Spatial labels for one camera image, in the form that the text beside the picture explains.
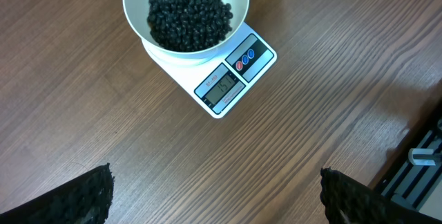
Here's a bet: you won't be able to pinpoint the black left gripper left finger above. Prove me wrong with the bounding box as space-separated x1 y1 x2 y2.
1 163 115 223

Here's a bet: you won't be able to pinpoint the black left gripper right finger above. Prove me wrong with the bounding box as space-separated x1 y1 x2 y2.
320 168 441 224

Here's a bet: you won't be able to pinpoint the white digital kitchen scale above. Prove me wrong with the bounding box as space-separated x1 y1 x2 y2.
142 23 277 118

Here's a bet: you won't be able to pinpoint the white bowl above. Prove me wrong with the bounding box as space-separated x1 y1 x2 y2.
122 0 250 61

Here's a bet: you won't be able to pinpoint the black beans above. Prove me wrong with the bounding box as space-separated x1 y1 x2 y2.
146 0 233 53

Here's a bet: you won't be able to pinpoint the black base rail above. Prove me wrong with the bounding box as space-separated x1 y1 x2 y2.
374 104 441 223

